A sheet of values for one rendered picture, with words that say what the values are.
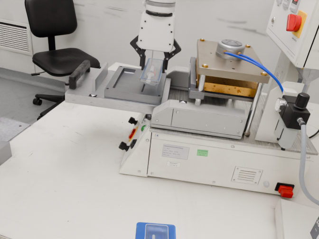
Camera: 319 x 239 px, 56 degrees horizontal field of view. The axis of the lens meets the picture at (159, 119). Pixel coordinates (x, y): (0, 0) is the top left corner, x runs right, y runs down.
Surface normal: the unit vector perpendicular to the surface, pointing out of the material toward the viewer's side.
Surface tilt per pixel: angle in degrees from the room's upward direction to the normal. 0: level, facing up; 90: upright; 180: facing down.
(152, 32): 90
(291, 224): 0
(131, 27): 90
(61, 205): 0
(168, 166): 90
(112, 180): 0
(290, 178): 90
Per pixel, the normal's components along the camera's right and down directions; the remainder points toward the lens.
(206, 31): -0.28, 0.46
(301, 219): 0.11, -0.86
